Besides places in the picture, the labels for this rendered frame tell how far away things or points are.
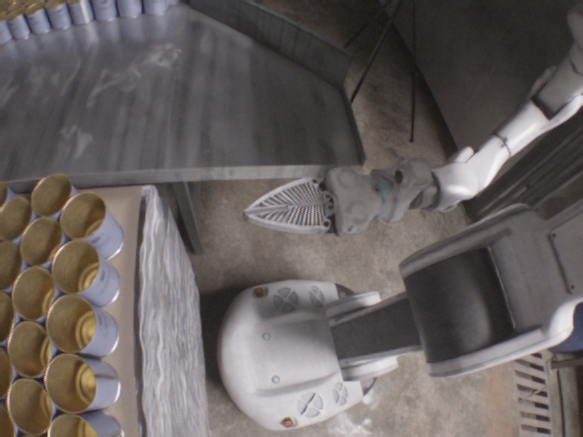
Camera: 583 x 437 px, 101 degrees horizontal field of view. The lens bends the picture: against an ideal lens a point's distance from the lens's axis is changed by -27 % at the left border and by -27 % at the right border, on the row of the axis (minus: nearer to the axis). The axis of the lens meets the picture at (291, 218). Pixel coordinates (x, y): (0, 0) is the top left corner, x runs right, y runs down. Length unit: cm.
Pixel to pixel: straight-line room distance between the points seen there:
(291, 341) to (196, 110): 90
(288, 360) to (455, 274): 87
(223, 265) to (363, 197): 120
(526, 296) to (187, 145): 57
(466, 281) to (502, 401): 169
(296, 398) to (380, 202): 85
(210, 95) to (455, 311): 56
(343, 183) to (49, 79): 69
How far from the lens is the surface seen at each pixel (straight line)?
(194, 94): 66
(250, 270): 159
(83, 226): 52
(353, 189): 47
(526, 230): 48
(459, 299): 48
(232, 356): 118
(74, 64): 86
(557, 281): 46
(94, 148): 63
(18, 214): 56
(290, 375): 124
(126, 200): 53
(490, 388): 206
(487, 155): 66
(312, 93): 68
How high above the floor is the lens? 153
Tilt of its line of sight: 63 degrees down
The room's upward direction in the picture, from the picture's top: 19 degrees clockwise
